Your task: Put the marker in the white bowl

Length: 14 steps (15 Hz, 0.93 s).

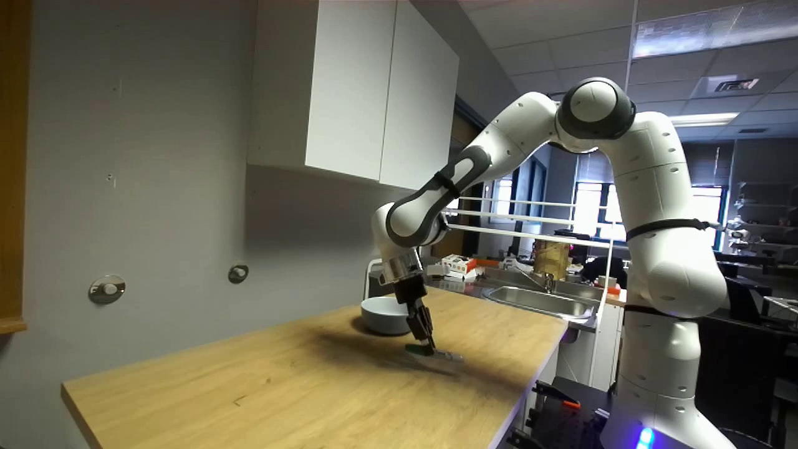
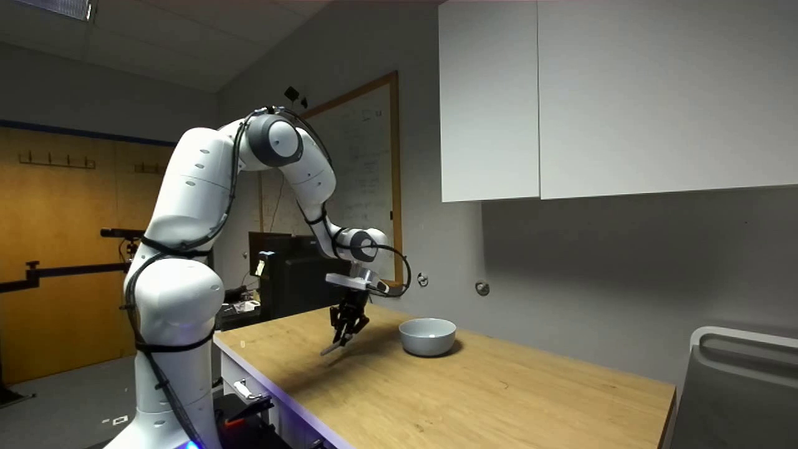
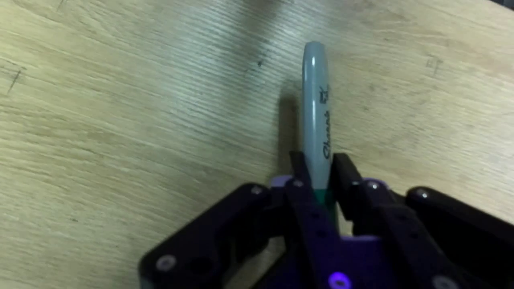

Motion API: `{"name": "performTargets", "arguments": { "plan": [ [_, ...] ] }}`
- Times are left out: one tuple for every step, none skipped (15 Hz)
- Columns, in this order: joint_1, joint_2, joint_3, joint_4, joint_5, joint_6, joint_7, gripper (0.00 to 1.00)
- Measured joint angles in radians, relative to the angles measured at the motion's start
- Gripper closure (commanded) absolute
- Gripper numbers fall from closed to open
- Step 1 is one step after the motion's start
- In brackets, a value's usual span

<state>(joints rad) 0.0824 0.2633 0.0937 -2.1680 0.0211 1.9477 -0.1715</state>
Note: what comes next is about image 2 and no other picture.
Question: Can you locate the wood framed whiteboard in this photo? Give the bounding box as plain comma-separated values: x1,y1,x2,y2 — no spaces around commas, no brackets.
299,70,406,292

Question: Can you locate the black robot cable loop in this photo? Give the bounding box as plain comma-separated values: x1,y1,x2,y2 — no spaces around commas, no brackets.
371,243,415,301

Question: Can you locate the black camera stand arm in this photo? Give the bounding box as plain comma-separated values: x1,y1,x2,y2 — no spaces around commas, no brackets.
0,226,146,297

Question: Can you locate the white wall cabinet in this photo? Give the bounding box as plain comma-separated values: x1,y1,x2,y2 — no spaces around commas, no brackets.
438,0,798,204

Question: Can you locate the white bowl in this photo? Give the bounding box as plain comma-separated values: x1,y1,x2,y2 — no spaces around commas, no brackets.
396,314,463,360

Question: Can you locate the white metal rack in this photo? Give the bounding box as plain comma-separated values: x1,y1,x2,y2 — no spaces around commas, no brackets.
666,324,798,449

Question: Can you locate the black computer monitor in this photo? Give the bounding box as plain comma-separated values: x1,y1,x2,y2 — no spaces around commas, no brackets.
247,230,339,320

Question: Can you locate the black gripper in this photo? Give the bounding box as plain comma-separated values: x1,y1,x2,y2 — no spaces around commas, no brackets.
327,289,375,350

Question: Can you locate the black device with red parts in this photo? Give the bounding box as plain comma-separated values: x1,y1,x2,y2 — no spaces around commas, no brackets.
212,391,279,449

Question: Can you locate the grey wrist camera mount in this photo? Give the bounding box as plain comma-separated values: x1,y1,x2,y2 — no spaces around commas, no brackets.
322,270,391,299

